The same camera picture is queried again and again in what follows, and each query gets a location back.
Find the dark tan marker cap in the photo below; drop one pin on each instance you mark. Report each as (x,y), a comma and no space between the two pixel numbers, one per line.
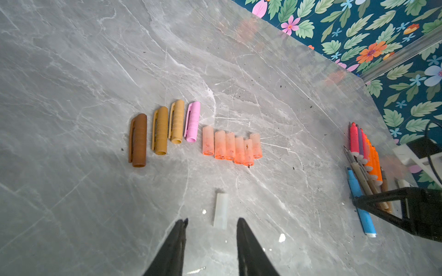
(160,131)

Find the translucent pink pen cap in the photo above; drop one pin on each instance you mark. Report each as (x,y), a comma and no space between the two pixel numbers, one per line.
(208,140)

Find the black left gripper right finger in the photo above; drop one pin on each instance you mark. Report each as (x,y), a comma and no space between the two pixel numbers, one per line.
(252,261)

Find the lilac cap brown marker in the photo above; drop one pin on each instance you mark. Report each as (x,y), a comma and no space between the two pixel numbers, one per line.
(385,188)

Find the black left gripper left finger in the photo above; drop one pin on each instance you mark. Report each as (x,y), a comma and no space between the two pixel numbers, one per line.
(169,260)

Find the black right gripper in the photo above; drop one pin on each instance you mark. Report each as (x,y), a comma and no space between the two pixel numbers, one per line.
(421,210)

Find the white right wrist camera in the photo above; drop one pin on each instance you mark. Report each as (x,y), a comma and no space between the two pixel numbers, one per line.
(422,156)

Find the orange highlighter group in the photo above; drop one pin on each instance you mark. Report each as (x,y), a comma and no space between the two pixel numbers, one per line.
(377,167)

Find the pink red highlighter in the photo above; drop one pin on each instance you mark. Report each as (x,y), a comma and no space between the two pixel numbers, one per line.
(354,140)

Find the purple highlighter pen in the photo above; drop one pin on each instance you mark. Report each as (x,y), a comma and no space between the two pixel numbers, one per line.
(360,143)

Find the tan beige marker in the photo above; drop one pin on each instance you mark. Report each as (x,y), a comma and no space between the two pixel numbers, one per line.
(367,185)

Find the dark brown marker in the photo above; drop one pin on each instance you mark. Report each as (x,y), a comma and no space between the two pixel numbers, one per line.
(369,186)

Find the brown cap beige marker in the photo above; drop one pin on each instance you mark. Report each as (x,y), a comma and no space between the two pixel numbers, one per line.
(355,169)

